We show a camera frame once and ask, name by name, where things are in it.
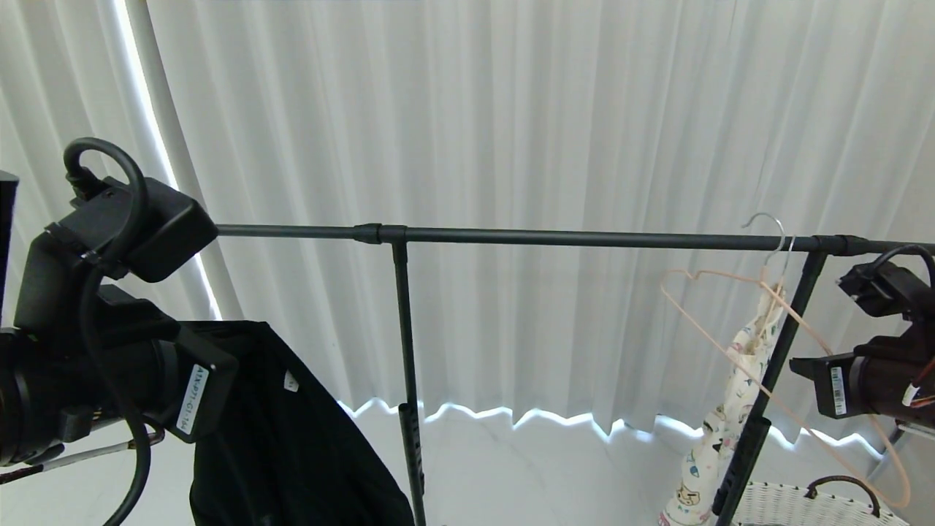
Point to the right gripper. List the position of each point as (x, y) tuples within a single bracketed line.
[(884, 380)]

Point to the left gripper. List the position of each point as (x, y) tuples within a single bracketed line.
[(109, 380)]

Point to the cream printed garment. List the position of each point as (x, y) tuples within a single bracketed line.
[(738, 380)]

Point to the pink clothes hanger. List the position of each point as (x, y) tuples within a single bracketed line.
[(723, 277), (789, 252)]

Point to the black garment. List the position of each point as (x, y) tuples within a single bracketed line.
[(292, 453)]

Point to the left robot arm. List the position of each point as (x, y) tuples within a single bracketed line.
[(6, 219)]

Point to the white laundry basket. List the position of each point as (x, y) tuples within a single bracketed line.
[(789, 508)]

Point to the black clothes rack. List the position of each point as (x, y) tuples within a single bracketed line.
[(548, 237)]

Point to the white curtain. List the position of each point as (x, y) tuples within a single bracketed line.
[(475, 109)]

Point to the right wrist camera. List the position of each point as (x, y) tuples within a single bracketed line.
[(884, 288)]

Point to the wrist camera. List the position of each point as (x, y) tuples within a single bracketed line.
[(157, 230), (884, 288)]

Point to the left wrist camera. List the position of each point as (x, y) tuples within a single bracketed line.
[(157, 230)]

